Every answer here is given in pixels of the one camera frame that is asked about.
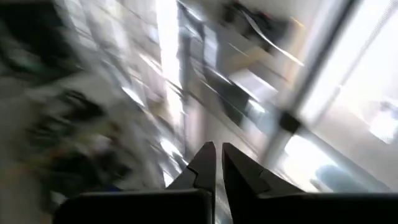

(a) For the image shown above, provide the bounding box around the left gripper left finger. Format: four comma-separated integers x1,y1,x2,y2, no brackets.
52,141,217,224

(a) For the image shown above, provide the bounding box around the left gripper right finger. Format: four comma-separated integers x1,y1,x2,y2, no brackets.
221,142,398,224

